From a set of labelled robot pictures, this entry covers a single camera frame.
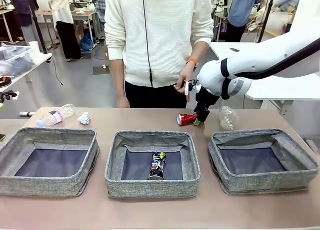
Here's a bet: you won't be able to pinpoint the clear bottle with pink label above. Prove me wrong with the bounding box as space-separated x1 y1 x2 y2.
36 103 77 128

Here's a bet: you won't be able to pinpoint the black trousers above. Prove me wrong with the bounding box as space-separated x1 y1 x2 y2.
124 80 198 109

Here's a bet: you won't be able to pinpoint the crushed red drink can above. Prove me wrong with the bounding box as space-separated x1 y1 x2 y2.
176 112 201 127

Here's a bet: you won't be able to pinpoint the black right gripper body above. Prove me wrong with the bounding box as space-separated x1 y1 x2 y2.
195 86 219 111

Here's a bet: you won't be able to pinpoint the black stand pole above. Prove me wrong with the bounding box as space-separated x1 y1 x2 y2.
256 0 276 43

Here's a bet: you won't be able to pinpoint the thin black hanging cable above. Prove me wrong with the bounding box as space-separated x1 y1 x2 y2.
45 56 64 86

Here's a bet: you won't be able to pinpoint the thin black cord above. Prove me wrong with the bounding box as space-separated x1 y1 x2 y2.
141 0 154 87

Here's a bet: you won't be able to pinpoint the person's left hand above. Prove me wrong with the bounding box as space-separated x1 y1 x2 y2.
174 64 199 92

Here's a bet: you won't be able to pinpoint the bystander in dark clothes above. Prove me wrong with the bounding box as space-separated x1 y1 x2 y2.
8 0 45 47

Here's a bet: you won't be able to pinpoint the blue plastic bag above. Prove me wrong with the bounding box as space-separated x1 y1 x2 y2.
79 34 95 52

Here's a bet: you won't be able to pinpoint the small white side table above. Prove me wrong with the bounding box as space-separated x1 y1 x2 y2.
0 52 53 92

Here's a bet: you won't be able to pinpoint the crushed black drink can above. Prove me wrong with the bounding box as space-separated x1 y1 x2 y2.
147 151 168 180

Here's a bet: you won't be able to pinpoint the black tripod pole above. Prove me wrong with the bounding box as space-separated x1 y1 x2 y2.
29 3 49 55

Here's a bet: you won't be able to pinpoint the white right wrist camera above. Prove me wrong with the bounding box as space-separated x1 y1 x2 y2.
184 80 201 103

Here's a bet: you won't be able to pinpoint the grey fabric basket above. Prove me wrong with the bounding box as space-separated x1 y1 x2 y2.
0 127 101 197
104 130 201 199
207 128 320 195

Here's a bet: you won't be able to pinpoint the orange wrist watch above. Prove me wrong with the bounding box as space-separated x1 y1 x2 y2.
185 59 200 71

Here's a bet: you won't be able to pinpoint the bystander in white top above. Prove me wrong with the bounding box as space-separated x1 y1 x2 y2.
47 0 84 62

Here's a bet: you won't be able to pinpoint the orange and black roll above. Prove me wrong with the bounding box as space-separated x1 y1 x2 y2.
0 74 13 87

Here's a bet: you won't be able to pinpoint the white paper ball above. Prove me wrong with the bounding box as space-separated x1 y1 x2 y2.
76 111 91 126

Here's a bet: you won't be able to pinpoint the person's right hand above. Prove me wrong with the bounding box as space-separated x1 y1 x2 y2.
116 97 131 109

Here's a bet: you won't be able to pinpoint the person's left forearm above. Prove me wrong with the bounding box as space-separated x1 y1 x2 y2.
186 41 210 65

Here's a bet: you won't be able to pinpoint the clear plastic storage box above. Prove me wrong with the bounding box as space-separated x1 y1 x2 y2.
0 46 35 77

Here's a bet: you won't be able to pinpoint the person's right forearm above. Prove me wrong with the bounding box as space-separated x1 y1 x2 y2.
109 59 126 100

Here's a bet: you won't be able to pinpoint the white paper cup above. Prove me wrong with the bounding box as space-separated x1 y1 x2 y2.
28 41 41 61

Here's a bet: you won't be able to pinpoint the bystander in blue shirt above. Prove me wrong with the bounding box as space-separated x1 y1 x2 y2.
226 0 263 43

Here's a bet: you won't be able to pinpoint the large white table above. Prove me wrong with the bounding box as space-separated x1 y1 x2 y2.
209 41 320 110

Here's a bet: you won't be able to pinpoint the white knit sweater torso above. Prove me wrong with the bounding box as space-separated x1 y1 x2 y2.
104 0 215 88

